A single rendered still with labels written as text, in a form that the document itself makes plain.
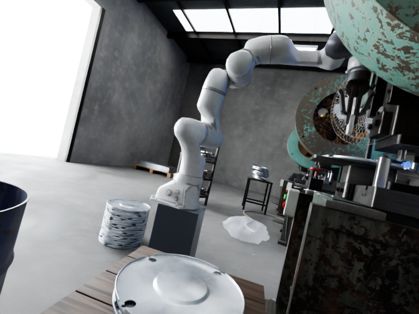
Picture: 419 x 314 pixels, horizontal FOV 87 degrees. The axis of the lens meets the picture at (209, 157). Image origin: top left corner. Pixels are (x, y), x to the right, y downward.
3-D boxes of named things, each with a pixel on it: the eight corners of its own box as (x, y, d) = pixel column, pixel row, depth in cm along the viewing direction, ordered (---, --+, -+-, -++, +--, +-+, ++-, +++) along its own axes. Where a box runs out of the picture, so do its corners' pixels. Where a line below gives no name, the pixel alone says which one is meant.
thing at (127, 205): (96, 202, 144) (97, 200, 144) (126, 198, 172) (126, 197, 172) (133, 215, 136) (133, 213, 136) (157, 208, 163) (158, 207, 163)
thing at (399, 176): (394, 182, 71) (398, 169, 71) (376, 182, 85) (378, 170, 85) (429, 190, 68) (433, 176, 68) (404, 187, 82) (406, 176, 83)
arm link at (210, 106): (197, 87, 99) (225, 101, 111) (180, 140, 102) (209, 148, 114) (212, 88, 91) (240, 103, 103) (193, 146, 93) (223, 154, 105)
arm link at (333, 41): (320, 63, 92) (327, 49, 82) (326, 32, 92) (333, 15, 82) (369, 66, 87) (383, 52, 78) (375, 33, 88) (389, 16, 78)
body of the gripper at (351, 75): (368, 78, 86) (364, 101, 86) (344, 76, 89) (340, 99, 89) (376, 69, 79) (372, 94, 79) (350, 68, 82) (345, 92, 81)
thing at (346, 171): (307, 189, 80) (315, 152, 80) (303, 187, 93) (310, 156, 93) (389, 208, 72) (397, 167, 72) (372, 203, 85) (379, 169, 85)
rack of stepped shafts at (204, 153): (189, 207, 296) (204, 138, 297) (167, 197, 324) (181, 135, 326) (208, 206, 329) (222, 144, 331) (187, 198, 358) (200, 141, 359)
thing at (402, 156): (401, 159, 75) (403, 149, 75) (394, 161, 80) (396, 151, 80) (413, 161, 74) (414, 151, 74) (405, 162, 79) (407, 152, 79)
